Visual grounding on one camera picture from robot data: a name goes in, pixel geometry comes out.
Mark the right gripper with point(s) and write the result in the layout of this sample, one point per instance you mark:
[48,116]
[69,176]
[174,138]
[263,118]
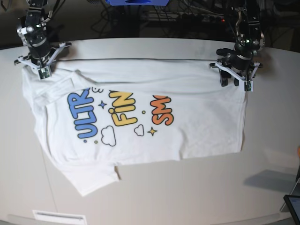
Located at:
[40,55]

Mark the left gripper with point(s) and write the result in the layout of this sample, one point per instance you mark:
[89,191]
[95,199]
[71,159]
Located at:
[241,61]

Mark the white printed T-shirt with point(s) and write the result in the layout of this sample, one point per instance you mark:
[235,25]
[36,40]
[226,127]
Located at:
[94,115]

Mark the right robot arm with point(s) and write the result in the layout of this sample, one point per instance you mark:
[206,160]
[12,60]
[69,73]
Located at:
[32,31]

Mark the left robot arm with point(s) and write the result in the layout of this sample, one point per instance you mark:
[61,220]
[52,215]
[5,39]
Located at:
[243,19]

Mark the blue box at top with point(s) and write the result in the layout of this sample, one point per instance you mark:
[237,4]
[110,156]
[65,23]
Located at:
[137,2]

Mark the dark tablet screen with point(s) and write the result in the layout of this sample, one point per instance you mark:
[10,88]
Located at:
[293,204]

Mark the white paper label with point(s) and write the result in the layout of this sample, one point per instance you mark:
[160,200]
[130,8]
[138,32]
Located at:
[61,218]

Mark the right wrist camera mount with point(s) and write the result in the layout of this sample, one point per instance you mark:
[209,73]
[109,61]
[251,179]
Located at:
[44,71]

